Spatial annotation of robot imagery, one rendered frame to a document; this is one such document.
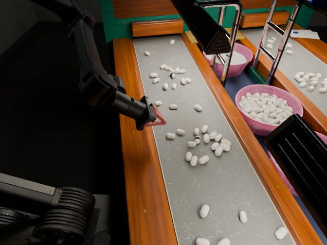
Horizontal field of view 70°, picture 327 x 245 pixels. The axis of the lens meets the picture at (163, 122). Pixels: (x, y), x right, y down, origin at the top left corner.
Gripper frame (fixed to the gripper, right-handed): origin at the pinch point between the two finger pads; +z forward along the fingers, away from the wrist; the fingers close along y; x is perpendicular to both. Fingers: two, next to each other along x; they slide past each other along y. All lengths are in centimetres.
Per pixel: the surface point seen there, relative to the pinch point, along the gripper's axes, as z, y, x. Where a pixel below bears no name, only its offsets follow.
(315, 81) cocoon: 65, 22, -42
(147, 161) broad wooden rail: 0.5, -7.6, 11.3
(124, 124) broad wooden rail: -4.0, 11.0, 15.1
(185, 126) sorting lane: 15.2, 7.5, 2.4
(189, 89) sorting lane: 21.5, 30.3, -2.7
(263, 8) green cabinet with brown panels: 61, 84, -53
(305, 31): 87, 70, -61
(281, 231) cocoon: 24.5, -36.4, -8.1
